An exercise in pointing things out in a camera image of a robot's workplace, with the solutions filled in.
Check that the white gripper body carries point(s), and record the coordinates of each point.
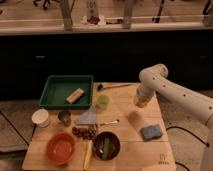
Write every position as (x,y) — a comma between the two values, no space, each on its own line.
(144,92)

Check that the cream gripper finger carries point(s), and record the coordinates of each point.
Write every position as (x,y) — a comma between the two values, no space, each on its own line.
(142,98)

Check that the orange apple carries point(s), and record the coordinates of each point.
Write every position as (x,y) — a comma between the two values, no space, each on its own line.
(140,103)

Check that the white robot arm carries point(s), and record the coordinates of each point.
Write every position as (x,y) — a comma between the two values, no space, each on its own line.
(154,79)

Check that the green cup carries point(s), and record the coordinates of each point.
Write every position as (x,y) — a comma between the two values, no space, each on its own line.
(102,102)

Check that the metal spoon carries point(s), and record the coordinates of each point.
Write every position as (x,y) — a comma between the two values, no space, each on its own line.
(108,123)

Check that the black-headed wooden brush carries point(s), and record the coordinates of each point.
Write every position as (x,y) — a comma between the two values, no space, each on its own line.
(107,86)

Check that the blue sponge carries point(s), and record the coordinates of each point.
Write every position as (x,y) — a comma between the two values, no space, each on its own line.
(151,132)

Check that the grey folded cloth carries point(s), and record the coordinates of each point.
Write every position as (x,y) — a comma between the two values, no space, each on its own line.
(87,118)

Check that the dark bowl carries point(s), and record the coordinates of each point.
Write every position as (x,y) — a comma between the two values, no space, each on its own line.
(98,145)

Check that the green cucumber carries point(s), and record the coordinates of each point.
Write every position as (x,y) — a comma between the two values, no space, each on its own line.
(106,148)

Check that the wooden block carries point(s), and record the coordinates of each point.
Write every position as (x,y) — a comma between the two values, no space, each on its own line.
(74,96)

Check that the bunch of dark grapes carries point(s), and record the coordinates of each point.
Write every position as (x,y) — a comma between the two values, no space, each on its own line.
(84,133)

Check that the green plastic tray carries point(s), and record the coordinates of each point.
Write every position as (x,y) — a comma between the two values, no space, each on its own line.
(59,87)

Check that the small metal cup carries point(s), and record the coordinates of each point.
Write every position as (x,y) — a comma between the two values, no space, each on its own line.
(65,117)

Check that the orange bowl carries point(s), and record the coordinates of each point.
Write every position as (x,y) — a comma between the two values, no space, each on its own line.
(60,148)

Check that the white paper cup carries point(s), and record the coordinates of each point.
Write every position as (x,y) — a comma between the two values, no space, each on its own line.
(41,118)

